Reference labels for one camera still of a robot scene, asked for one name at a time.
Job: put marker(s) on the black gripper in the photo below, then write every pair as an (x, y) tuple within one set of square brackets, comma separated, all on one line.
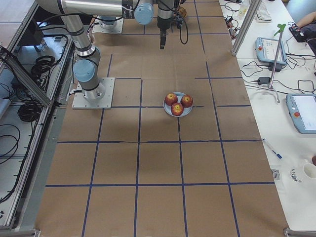
[(163, 23)]

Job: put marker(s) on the white keyboard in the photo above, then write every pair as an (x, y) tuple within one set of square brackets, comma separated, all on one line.
[(262, 14)]

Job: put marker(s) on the teach pendant far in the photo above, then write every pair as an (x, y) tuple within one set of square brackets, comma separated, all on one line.
[(266, 51)]

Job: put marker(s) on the round wicker basket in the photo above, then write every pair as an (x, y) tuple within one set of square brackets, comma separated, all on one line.
[(182, 11)]

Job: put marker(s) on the green reacher grabber tool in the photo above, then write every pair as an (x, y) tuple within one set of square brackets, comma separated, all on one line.
[(280, 32)]

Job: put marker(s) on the teach pendant near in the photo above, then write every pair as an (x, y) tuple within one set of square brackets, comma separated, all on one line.
[(302, 110)]

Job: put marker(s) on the red apple on plate back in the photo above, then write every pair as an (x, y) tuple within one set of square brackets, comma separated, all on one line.
[(170, 99)]

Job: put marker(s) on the white round plate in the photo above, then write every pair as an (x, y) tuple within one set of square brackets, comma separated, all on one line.
[(167, 108)]

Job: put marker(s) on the aluminium frame post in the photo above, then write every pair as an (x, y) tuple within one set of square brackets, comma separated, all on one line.
[(254, 5)]

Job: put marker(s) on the teach pendant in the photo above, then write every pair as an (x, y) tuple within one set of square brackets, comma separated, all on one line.
[(302, 110), (266, 51)]

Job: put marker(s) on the blue white pen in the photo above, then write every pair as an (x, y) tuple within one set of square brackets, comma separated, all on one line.
[(272, 149)]

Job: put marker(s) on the red apple on plate right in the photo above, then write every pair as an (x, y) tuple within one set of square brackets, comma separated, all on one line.
[(186, 101)]

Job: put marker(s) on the orange usb hub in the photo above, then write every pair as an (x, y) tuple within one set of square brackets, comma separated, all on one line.
[(231, 28)]

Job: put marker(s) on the red apple on plate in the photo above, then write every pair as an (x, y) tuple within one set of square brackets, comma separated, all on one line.
[(170, 99), (177, 109), (186, 101)]

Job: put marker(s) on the black power adapter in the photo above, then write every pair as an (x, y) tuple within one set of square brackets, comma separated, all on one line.
[(263, 80)]

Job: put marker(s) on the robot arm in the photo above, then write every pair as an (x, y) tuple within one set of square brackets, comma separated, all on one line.
[(143, 12), (85, 69)]

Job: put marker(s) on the red apple on plate front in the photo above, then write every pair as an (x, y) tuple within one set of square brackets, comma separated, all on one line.
[(177, 109)]

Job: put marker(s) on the plastic bottle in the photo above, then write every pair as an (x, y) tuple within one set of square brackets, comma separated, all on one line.
[(242, 9)]

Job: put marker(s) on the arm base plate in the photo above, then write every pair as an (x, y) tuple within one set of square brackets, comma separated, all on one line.
[(99, 98), (107, 27)]

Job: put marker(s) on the white mug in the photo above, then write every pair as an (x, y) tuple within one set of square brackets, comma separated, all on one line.
[(308, 172)]

